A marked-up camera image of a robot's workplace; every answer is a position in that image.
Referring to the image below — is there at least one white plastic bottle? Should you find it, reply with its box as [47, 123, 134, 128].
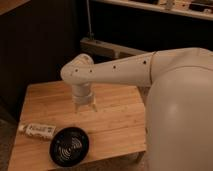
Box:
[18, 123, 56, 139]

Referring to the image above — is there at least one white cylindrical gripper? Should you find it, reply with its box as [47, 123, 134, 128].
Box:
[72, 83, 97, 114]

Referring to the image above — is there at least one black ceramic bowl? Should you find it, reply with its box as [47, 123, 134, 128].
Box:
[49, 127, 89, 167]

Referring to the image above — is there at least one wooden table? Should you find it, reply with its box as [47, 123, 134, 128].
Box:
[8, 81, 146, 171]

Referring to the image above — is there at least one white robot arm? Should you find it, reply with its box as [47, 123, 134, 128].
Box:
[61, 47, 213, 171]

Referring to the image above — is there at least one vertical metal pole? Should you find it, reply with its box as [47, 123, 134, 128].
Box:
[86, 0, 94, 40]

